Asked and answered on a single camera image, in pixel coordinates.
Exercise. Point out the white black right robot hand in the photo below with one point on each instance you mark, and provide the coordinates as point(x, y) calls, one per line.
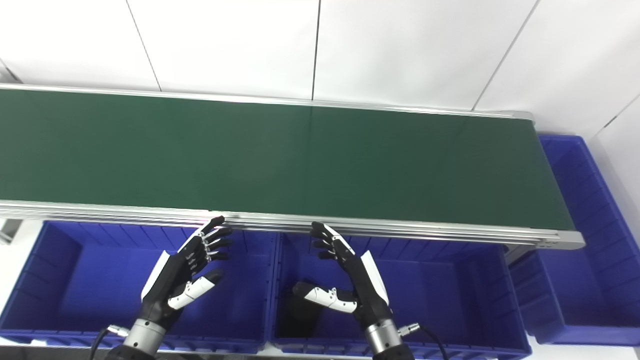
point(367, 290)

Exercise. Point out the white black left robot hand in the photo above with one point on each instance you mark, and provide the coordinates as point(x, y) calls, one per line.
point(170, 280)

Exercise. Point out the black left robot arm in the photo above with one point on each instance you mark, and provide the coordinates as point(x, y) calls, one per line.
point(142, 340)

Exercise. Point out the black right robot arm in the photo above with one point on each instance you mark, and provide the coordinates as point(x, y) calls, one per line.
point(385, 342)

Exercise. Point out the blue plastic bin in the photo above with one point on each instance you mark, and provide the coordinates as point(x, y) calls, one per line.
point(440, 295)
point(585, 280)
point(95, 280)

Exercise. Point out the black part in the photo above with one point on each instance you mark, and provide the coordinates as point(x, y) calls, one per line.
point(300, 317)

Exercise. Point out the aluminium conveyor leg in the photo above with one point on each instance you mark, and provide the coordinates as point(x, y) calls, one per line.
point(9, 231)

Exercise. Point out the green conveyor belt aluminium frame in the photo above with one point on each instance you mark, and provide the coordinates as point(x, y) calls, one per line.
point(280, 160)

